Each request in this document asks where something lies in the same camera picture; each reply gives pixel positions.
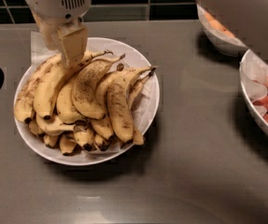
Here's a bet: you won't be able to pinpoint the hidden banana behind right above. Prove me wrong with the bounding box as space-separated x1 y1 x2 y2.
91 71 126 140

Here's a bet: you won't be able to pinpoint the white bowl with strawberries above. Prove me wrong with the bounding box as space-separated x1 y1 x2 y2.
239 49 268 136

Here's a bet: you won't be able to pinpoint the middle speckled banana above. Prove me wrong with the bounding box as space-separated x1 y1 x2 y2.
72 54 125 119

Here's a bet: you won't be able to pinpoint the leftmost spotted banana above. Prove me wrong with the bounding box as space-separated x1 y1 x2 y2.
13 54 61 124

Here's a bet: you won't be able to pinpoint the far right thin banana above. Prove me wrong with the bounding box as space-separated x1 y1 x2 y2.
128 74 151 146

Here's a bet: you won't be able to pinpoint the small bottom banana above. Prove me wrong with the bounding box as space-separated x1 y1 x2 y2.
74 126 94 151

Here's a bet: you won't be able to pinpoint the right curved banana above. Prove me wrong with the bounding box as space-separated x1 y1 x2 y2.
106 66 155 144

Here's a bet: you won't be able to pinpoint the pale lower left banana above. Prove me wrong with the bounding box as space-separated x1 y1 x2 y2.
35 115 75 135

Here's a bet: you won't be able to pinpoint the white bowl with oranges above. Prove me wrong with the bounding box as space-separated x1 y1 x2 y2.
197 5 247 57

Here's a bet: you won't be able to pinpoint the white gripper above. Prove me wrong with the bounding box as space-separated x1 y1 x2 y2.
25 0 92 67

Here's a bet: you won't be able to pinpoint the orange round fruits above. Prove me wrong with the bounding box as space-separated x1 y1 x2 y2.
204 12 234 38

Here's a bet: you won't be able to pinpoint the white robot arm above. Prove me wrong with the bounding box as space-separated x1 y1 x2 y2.
25 0 268 63

